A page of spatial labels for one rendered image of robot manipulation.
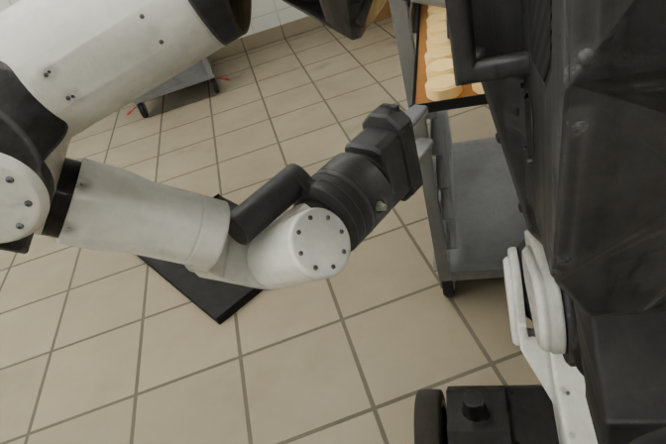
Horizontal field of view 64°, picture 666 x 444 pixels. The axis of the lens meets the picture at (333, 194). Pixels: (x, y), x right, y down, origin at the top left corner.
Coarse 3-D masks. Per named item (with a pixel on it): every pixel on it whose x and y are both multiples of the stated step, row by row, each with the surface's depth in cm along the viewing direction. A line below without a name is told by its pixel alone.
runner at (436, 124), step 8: (440, 112) 129; (432, 120) 126; (440, 120) 125; (432, 128) 123; (440, 128) 122; (432, 136) 120; (440, 136) 119; (440, 144) 117; (432, 152) 115; (440, 152) 114
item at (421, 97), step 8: (424, 8) 109; (424, 16) 105; (424, 24) 101; (424, 32) 97; (424, 40) 94; (424, 48) 91; (424, 64) 85; (424, 72) 82; (424, 80) 80; (416, 88) 78; (424, 88) 78; (464, 88) 75; (416, 96) 76; (424, 96) 76; (464, 96) 73
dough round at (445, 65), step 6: (438, 60) 80; (444, 60) 79; (450, 60) 79; (426, 66) 80; (432, 66) 79; (438, 66) 78; (444, 66) 78; (450, 66) 77; (426, 72) 79; (432, 72) 77; (438, 72) 77; (444, 72) 76; (450, 72) 76
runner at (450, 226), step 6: (450, 126) 177; (450, 132) 173; (450, 138) 170; (450, 144) 167; (450, 150) 165; (450, 156) 162; (444, 222) 133; (450, 222) 136; (444, 228) 131; (450, 228) 134; (456, 228) 134; (450, 234) 133; (456, 234) 132; (450, 240) 131; (456, 240) 130; (450, 246) 129; (456, 246) 129
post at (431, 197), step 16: (400, 0) 96; (400, 16) 98; (400, 32) 99; (400, 48) 101; (400, 64) 103; (416, 128) 111; (432, 160) 118; (432, 176) 117; (432, 192) 120; (432, 208) 122; (432, 224) 125; (432, 240) 128; (448, 272) 133
